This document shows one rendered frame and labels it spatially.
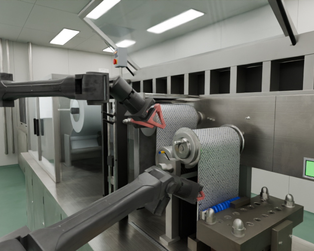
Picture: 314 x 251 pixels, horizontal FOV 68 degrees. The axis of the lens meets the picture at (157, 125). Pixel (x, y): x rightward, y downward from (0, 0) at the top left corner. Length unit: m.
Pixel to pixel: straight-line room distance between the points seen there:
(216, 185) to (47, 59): 5.76
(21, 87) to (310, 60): 0.94
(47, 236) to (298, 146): 0.83
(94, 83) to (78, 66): 5.88
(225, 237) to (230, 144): 0.35
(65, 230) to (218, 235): 0.46
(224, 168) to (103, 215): 0.55
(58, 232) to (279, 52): 0.91
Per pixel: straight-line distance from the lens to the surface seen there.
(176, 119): 1.04
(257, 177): 3.86
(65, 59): 6.43
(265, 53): 1.05
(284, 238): 0.91
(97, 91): 0.62
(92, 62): 6.64
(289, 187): 3.68
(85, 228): 0.49
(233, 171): 0.98
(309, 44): 0.99
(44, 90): 0.72
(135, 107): 0.67
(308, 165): 0.97
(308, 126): 0.96
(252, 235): 0.79
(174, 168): 0.85
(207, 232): 0.80
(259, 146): 1.04
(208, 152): 0.84
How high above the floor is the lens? 1.40
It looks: 5 degrees down
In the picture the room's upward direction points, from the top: straight up
